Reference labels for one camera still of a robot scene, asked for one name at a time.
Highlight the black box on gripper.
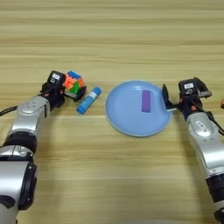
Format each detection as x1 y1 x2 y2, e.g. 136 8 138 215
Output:
178 78 200 99
47 70 67 88

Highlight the multicolour puzzle cube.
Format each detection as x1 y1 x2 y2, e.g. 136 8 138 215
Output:
63 70 86 95

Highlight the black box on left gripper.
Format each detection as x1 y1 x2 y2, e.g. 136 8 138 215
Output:
47 70 67 88

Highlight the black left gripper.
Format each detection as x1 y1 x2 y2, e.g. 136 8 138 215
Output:
38 82 88 112

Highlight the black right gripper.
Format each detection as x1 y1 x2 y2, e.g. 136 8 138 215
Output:
161 76 214 121

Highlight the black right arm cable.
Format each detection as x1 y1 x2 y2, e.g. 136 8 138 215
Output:
198 100 224 137

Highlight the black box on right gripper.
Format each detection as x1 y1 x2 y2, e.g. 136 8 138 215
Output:
178 78 200 99

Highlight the blue glue stick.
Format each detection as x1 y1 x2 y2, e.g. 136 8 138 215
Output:
75 86 102 116

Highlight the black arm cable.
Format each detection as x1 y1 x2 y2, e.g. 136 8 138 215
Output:
0 105 18 117
198 100 224 137

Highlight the purple rectangular block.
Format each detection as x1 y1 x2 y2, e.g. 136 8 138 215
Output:
141 89 152 114

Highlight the light blue round plate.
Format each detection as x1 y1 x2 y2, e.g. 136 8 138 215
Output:
104 80 173 137

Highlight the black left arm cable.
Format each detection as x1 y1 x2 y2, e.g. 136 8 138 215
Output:
0 105 18 117

